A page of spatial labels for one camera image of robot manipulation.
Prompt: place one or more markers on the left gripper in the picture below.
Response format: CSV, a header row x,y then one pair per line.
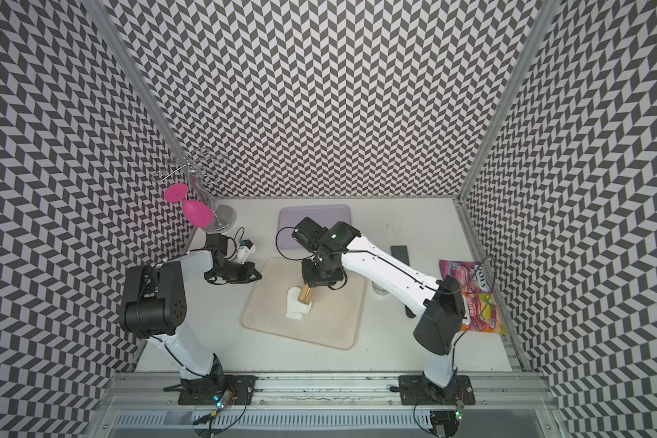
x,y
247,268

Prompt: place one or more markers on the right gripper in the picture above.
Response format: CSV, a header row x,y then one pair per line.
x,y
310,278

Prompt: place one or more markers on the wooden dough roller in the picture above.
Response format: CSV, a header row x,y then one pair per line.
x,y
305,295

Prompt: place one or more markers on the white dough ball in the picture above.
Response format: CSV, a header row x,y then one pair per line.
x,y
296,310

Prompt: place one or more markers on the beige plastic tray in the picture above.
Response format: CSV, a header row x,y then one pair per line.
x,y
333,320

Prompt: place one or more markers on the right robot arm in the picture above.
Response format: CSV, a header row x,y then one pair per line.
x,y
438,304

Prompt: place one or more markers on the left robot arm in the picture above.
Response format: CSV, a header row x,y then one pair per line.
x,y
154,303

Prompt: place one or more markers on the pink wine glass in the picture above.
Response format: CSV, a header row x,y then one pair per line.
x,y
196,212

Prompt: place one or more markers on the colourful candy bag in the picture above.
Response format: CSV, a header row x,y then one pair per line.
x,y
482,311

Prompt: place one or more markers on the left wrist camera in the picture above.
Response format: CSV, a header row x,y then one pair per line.
x,y
245,249

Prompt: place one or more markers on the black handled metal spatula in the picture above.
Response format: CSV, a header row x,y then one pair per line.
x,y
401,253

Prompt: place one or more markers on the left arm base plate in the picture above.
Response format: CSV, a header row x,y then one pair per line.
x,y
209,391

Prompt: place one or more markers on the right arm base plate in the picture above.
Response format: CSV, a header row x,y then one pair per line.
x,y
415,389

